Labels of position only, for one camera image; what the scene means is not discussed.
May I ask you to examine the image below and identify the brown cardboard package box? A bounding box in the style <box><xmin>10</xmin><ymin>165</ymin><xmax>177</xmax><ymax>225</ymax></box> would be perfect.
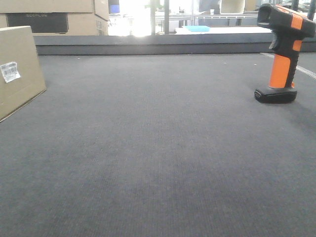
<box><xmin>0</xmin><ymin>26</ymin><xmax>46</xmax><ymax>121</ymax></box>

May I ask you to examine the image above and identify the orange black barcode scanner gun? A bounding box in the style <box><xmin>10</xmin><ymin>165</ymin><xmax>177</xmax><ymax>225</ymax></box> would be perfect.
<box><xmin>254</xmin><ymin>3</ymin><xmax>316</xmax><ymax>104</ymax></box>

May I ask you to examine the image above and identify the large stacked cardboard box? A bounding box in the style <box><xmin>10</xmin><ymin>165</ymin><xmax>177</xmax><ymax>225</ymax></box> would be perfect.
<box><xmin>0</xmin><ymin>12</ymin><xmax>108</xmax><ymax>36</ymax></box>

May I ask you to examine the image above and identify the upper stacked cardboard box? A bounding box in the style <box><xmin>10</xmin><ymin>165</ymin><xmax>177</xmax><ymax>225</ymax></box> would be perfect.
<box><xmin>0</xmin><ymin>0</ymin><xmax>109</xmax><ymax>20</ymax></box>

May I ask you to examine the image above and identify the blue flat tray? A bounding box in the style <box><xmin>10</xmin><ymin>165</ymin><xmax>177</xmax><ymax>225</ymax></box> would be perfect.
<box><xmin>183</xmin><ymin>25</ymin><xmax>210</xmax><ymax>33</ymax></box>

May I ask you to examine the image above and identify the white background table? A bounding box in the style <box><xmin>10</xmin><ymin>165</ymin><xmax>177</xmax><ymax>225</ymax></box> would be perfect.
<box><xmin>175</xmin><ymin>26</ymin><xmax>272</xmax><ymax>35</ymax></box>

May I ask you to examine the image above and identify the dark raised carpet ledge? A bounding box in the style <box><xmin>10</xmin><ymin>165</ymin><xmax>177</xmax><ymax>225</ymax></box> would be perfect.
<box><xmin>33</xmin><ymin>33</ymin><xmax>316</xmax><ymax>56</ymax></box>

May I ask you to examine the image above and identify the beige plastic bin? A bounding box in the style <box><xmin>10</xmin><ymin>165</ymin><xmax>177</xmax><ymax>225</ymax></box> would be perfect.
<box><xmin>220</xmin><ymin>0</ymin><xmax>245</xmax><ymax>15</ymax></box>

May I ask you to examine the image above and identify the white barcode label sticker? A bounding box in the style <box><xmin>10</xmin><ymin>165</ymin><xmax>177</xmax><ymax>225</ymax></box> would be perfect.
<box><xmin>0</xmin><ymin>61</ymin><xmax>21</xmax><ymax>83</ymax></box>

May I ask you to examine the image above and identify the white floor tape strip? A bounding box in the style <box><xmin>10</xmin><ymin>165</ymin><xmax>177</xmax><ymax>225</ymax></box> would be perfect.
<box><xmin>261</xmin><ymin>53</ymin><xmax>316</xmax><ymax>80</ymax></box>

